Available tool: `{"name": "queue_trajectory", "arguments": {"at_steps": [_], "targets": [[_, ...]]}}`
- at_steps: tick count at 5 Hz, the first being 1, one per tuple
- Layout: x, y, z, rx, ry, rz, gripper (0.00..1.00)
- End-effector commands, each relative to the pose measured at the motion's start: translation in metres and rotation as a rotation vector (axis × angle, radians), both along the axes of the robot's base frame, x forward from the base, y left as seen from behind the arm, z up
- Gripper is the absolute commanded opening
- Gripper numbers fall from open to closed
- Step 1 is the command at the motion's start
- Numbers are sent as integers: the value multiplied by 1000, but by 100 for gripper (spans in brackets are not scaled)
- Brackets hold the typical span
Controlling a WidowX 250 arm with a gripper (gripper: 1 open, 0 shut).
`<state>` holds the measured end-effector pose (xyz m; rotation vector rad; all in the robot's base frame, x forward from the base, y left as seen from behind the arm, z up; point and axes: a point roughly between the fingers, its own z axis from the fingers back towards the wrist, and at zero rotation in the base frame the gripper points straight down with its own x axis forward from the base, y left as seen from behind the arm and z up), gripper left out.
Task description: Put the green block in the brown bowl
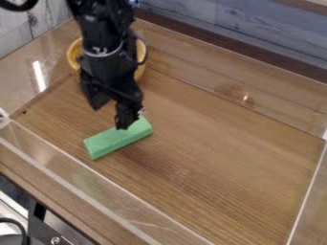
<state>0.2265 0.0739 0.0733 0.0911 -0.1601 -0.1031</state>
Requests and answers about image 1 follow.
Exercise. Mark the green rectangular block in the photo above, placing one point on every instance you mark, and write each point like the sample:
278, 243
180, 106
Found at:
112, 139

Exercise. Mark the brown wooden bowl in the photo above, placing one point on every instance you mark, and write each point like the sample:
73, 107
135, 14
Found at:
141, 53

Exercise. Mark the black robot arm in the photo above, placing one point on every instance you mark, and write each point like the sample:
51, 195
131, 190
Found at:
119, 10

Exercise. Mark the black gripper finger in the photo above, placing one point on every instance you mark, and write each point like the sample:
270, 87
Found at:
93, 91
127, 113

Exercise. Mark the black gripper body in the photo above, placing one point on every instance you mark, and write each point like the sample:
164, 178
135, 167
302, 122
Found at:
108, 55

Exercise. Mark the black metal table bracket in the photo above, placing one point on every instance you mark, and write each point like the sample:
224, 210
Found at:
41, 234

